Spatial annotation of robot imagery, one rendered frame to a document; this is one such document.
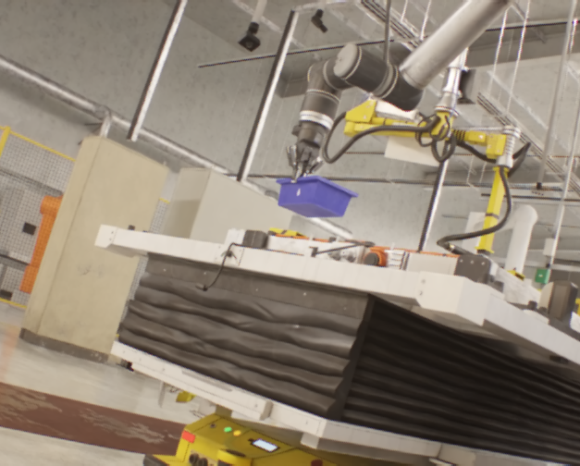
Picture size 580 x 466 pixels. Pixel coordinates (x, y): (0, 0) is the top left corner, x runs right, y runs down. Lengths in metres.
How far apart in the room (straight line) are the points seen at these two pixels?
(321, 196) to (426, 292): 0.51
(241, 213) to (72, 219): 1.85
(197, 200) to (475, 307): 5.73
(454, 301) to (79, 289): 5.31
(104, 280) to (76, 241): 0.47
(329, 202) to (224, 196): 5.35
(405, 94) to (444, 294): 0.69
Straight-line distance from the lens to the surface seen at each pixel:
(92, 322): 6.91
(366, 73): 2.17
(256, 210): 7.77
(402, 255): 2.47
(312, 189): 2.17
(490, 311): 1.90
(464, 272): 2.31
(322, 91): 2.27
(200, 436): 2.75
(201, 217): 7.34
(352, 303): 2.01
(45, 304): 6.68
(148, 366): 2.51
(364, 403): 2.07
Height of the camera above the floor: 0.54
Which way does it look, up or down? 10 degrees up
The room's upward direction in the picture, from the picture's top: 17 degrees clockwise
